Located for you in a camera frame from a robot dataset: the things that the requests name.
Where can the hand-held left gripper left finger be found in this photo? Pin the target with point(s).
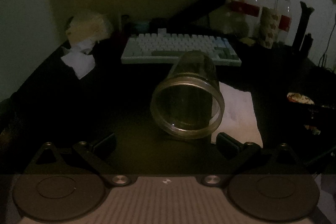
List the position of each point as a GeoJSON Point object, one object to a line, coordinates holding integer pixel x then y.
{"type": "Point", "coordinates": [105, 144]}

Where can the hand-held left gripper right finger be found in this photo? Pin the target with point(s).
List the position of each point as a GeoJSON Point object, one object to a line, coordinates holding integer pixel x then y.
{"type": "Point", "coordinates": [226, 144]}

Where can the white tissue with pink print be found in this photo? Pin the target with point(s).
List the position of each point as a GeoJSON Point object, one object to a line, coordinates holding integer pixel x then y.
{"type": "Point", "coordinates": [240, 116]}

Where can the clear glass jar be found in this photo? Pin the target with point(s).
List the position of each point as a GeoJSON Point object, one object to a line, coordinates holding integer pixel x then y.
{"type": "Point", "coordinates": [194, 67]}

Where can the flat white paper sheet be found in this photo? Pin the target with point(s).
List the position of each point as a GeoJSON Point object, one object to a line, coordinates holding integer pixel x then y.
{"type": "Point", "coordinates": [78, 62]}

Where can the crumpled white paper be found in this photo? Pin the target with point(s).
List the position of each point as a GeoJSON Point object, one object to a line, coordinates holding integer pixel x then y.
{"type": "Point", "coordinates": [85, 45]}

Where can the white and green keyboard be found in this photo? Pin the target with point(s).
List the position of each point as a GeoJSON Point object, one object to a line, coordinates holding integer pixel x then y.
{"type": "Point", "coordinates": [181, 48]}

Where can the clear plastic bag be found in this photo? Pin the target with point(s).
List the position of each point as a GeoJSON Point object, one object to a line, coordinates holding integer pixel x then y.
{"type": "Point", "coordinates": [229, 22]}

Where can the patterned paper cup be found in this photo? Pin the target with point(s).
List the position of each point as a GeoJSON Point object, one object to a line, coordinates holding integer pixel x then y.
{"type": "Point", "coordinates": [269, 27]}

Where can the loose white keycap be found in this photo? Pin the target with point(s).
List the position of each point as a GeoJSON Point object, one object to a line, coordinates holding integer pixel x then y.
{"type": "Point", "coordinates": [162, 31]}

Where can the black upright stand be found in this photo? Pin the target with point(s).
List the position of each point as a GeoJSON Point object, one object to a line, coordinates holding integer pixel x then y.
{"type": "Point", "coordinates": [302, 27]}

